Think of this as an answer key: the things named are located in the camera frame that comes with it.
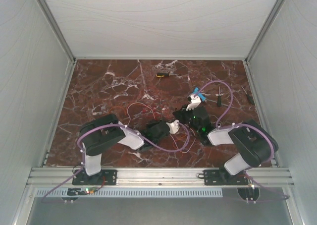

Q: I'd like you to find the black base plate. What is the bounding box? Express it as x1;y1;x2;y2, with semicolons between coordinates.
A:
72;169;117;185
197;169;249;186

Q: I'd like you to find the white wire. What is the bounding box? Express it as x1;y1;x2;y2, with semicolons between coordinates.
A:
126;103;196;154

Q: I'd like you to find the aluminium front rail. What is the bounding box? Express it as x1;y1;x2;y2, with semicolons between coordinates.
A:
27;167;294;187

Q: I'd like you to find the slotted grey cable duct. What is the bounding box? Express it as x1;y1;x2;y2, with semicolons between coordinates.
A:
35;187;223;198

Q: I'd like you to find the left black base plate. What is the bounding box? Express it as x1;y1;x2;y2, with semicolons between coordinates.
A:
72;169;117;185

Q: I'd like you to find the black handle screwdriver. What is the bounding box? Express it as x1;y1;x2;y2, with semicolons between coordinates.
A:
216;87;222;107

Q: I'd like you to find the yellow black screwdriver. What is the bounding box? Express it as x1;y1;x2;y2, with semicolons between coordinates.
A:
156;72;177;78

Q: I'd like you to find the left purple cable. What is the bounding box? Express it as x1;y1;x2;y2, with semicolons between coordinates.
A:
41;122;191;203

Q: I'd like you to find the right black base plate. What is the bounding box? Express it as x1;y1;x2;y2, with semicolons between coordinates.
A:
197;169;249;186

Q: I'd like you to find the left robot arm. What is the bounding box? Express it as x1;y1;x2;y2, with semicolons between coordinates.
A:
77;113;170;184

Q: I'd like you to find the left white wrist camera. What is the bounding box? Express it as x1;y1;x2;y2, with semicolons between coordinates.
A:
166;120;179;134

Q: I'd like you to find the orange wire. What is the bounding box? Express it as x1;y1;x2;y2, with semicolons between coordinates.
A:
108;102;191;154

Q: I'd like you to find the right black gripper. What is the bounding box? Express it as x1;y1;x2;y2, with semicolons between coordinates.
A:
173;104;201;133

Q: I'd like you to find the blue plastic tool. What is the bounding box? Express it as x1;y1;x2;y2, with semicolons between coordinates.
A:
194;87;207;102

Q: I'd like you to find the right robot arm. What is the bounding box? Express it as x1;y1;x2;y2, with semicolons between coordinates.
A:
173;105;279;185

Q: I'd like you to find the black screwdriver far right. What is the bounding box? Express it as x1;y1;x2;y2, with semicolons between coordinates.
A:
241;86;255;106

